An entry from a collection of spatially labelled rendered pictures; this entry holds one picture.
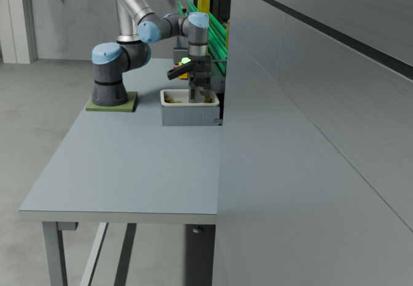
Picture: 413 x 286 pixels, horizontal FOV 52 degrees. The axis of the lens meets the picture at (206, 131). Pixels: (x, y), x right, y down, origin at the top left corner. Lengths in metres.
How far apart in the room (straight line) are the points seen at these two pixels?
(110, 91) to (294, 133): 1.35
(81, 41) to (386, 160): 5.25
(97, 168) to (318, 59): 1.01
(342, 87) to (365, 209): 0.11
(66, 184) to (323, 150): 0.97
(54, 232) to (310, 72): 0.97
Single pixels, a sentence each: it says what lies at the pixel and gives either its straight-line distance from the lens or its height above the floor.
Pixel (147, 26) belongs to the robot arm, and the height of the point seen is 1.13.
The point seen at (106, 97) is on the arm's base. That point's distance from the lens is 1.79.
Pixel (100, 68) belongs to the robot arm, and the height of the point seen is 0.92.
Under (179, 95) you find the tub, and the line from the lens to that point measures 1.77.
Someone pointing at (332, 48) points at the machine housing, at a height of 1.32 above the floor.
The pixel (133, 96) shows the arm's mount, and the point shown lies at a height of 0.77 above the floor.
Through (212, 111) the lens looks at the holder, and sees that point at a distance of 1.64.
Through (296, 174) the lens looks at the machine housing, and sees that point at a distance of 0.50.
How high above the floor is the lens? 1.40
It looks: 24 degrees down
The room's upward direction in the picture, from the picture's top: 3 degrees clockwise
